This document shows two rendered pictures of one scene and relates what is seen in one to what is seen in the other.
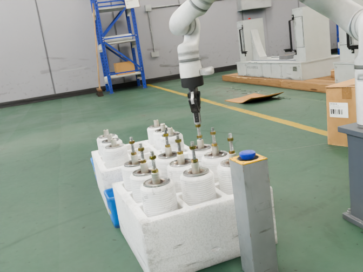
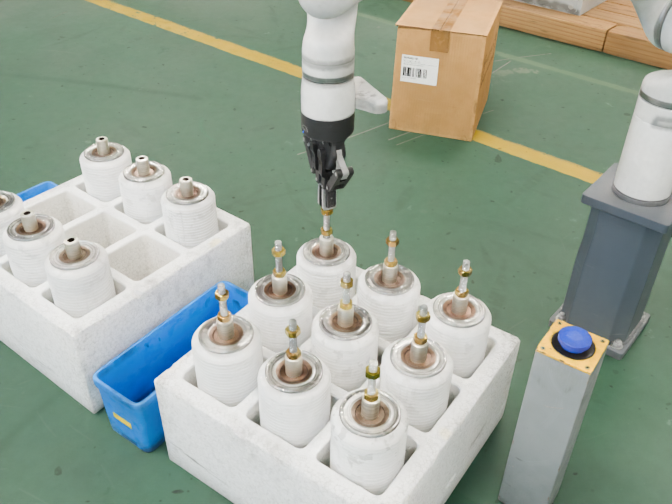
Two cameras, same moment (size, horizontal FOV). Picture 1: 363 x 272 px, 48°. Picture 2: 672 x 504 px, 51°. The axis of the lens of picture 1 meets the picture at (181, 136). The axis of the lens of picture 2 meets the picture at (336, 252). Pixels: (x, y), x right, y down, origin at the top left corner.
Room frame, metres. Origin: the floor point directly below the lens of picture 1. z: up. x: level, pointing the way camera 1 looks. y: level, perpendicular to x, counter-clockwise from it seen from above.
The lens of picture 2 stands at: (0.61, 0.47, 0.93)
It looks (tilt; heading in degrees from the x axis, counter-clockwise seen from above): 37 degrees down; 324
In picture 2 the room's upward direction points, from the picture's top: 1 degrees clockwise
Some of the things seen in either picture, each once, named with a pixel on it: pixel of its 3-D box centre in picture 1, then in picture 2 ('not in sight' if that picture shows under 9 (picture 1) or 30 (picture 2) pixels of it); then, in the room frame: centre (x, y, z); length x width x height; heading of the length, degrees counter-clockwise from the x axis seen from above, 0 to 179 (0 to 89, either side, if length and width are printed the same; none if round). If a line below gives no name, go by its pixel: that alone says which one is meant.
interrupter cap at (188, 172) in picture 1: (196, 172); (418, 357); (1.09, -0.03, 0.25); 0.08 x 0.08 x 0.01
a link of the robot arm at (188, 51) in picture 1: (188, 36); (329, 14); (1.36, -0.07, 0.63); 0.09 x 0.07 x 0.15; 135
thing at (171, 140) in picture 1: (174, 155); (192, 235); (1.63, 0.04, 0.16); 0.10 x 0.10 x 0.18
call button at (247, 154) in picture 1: (247, 155); (574, 341); (0.95, -0.15, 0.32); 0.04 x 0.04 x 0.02
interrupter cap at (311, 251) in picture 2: (201, 147); (326, 251); (1.35, -0.06, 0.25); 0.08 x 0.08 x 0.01
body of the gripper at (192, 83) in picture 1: (193, 88); (327, 135); (1.35, -0.06, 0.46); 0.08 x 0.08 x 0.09
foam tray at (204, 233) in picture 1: (188, 211); (342, 399); (1.20, 0.01, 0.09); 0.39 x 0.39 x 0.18; 19
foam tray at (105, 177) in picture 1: (143, 170); (107, 270); (1.71, 0.19, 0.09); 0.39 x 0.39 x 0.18; 16
